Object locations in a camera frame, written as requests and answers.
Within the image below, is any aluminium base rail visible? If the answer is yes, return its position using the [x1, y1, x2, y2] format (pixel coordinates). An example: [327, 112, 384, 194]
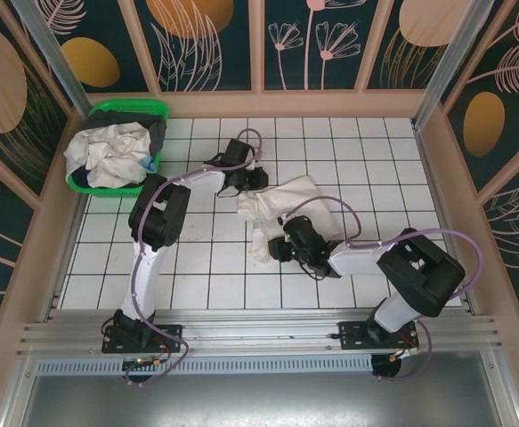
[16, 309, 503, 358]

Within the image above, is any dark grey t-shirt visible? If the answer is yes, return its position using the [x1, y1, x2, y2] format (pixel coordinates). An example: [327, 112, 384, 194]
[85, 110, 169, 157]

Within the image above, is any aluminium corner post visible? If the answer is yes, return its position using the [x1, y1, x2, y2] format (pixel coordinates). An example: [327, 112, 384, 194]
[412, 0, 497, 131]
[12, 0, 109, 135]

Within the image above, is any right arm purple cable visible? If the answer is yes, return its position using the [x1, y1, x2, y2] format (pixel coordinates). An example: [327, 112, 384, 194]
[279, 197, 485, 384]

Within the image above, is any grey metal sheet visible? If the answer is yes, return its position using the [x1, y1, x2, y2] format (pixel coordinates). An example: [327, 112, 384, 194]
[0, 350, 519, 427]

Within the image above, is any white t-shirt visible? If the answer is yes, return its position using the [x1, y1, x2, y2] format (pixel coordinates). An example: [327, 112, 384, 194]
[64, 123, 152, 189]
[236, 174, 345, 264]

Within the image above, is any slotted grey cable duct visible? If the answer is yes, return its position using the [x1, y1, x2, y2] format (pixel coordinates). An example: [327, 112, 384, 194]
[36, 353, 374, 375]

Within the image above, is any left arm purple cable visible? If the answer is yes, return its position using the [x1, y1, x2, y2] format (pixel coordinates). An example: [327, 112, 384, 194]
[125, 127, 267, 388]

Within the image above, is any green plastic basket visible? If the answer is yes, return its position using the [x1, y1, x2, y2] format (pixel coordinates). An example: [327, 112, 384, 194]
[66, 98, 171, 197]

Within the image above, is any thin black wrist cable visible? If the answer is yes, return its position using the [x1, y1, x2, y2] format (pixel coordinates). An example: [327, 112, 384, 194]
[298, 260, 331, 282]

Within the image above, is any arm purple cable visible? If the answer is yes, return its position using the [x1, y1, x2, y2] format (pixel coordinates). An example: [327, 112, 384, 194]
[125, 127, 267, 388]
[279, 197, 485, 384]

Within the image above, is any crumpled white t-shirt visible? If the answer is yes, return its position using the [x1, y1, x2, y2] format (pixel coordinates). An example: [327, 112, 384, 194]
[64, 123, 152, 189]

